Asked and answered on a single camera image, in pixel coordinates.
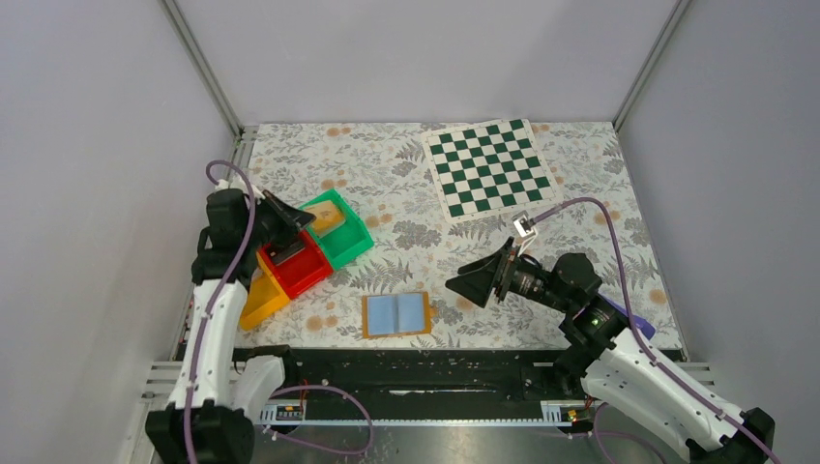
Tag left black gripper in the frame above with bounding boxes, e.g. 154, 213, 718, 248
244, 188, 316, 249

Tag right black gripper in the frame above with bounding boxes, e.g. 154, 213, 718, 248
446, 237, 575, 313

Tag orange card holder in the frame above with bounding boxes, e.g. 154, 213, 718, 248
362, 292, 432, 338

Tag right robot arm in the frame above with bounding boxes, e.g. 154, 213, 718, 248
445, 240, 775, 463

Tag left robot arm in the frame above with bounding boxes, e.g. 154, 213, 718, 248
145, 188, 316, 463

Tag black card in red bin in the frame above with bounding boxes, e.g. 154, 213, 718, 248
268, 242, 305, 266

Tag red plastic bin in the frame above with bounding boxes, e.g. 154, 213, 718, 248
257, 231, 334, 300

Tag green plastic bin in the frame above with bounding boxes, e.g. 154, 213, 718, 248
300, 188, 373, 271

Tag yellow plastic bin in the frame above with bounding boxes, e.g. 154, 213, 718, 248
239, 273, 291, 331

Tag green white chessboard mat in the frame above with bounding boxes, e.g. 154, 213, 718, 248
421, 119, 564, 224

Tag purple cylinder tool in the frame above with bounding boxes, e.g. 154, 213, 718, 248
601, 294, 658, 340

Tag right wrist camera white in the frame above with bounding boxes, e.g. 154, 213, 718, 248
512, 212, 538, 245

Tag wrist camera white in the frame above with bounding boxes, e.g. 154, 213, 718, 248
512, 212, 538, 245
214, 178, 264, 202

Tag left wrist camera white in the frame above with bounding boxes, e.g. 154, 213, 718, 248
214, 178, 264, 202

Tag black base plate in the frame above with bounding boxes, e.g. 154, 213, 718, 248
233, 348, 684, 421

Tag aluminium rail front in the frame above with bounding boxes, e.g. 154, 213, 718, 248
147, 362, 722, 429

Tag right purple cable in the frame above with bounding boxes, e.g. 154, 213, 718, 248
528, 196, 783, 464

